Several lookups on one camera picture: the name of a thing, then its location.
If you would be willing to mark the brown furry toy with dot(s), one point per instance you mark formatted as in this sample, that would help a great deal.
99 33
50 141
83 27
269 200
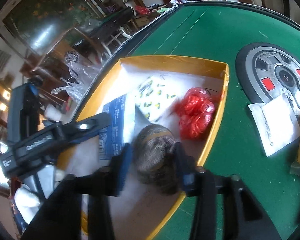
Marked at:
155 155

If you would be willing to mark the clear plastic bag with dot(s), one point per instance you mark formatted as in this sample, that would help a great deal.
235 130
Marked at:
77 75

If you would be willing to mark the small red bag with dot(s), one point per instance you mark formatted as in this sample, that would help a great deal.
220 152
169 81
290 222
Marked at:
141 9

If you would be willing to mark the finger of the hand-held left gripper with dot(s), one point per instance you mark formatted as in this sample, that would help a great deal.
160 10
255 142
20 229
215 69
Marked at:
92 125

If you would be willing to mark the avocado print tissue pack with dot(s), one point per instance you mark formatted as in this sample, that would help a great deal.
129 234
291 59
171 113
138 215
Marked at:
155 97

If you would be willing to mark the red plastic bag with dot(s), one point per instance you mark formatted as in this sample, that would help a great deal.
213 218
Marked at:
195 120

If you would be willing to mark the person's left hand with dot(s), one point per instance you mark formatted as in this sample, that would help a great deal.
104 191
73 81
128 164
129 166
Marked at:
27 202

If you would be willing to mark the wooden chair with round emblem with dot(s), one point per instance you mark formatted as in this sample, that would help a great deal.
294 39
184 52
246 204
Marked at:
71 56

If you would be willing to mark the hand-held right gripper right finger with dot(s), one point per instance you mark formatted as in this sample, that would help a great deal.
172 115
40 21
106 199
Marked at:
183 170

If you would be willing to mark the blue printed packet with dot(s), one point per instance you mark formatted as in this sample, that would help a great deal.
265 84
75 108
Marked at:
113 130

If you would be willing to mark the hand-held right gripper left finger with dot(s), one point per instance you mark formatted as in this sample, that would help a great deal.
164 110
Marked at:
122 172

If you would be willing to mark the large flower painting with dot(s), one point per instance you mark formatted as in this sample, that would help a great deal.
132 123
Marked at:
47 7

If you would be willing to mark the person's left forearm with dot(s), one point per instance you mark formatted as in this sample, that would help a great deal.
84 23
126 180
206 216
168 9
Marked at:
21 222

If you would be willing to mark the white paper packet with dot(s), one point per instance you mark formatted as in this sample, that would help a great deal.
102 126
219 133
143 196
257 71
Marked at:
275 127

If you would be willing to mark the round grey table control panel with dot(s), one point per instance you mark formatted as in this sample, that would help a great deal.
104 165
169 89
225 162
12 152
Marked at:
260 65

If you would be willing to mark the yellow cardboard box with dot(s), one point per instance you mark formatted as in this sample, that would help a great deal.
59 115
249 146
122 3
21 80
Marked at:
165 61

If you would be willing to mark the black green side table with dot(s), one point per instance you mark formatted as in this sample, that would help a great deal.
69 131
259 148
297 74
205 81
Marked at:
117 15

